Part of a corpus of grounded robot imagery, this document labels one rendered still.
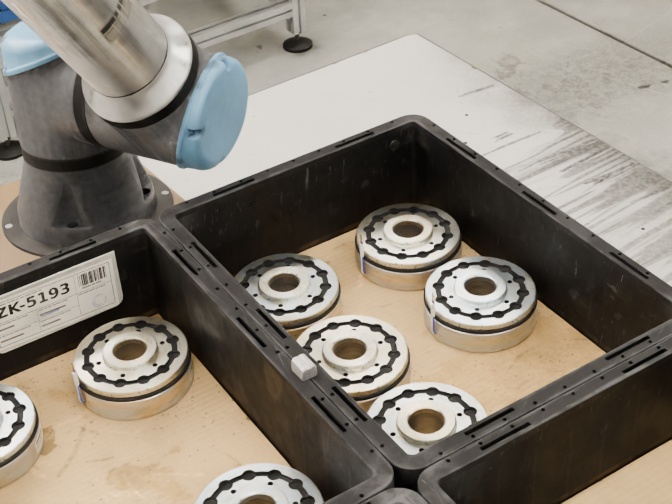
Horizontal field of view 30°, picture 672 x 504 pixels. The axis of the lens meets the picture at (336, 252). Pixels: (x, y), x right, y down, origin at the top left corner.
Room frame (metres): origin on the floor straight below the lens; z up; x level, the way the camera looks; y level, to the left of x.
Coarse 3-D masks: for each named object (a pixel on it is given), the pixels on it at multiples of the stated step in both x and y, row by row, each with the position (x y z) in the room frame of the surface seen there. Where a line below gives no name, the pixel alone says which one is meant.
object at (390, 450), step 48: (336, 144) 1.04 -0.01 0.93; (240, 192) 0.98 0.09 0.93; (528, 192) 0.94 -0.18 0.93; (192, 240) 0.90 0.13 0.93; (576, 240) 0.87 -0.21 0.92; (240, 288) 0.83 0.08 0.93; (288, 336) 0.76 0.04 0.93; (336, 384) 0.70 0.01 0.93; (576, 384) 0.68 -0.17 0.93; (384, 432) 0.65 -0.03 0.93; (480, 432) 0.64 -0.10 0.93
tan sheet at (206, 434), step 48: (48, 384) 0.83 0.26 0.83; (192, 384) 0.82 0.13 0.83; (48, 432) 0.77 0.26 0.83; (96, 432) 0.77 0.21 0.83; (144, 432) 0.76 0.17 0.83; (192, 432) 0.76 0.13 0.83; (240, 432) 0.76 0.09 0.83; (48, 480) 0.72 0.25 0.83; (96, 480) 0.71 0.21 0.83; (144, 480) 0.71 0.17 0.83; (192, 480) 0.71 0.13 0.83
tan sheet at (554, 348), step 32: (320, 256) 1.00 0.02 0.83; (352, 256) 0.99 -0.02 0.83; (352, 288) 0.94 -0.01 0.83; (384, 288) 0.94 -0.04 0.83; (384, 320) 0.89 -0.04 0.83; (416, 320) 0.89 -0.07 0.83; (544, 320) 0.88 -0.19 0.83; (416, 352) 0.84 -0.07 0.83; (448, 352) 0.84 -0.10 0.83; (512, 352) 0.84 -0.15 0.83; (544, 352) 0.83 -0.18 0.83; (576, 352) 0.83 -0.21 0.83; (448, 384) 0.80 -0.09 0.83; (480, 384) 0.80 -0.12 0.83; (512, 384) 0.79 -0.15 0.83; (544, 384) 0.79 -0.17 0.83
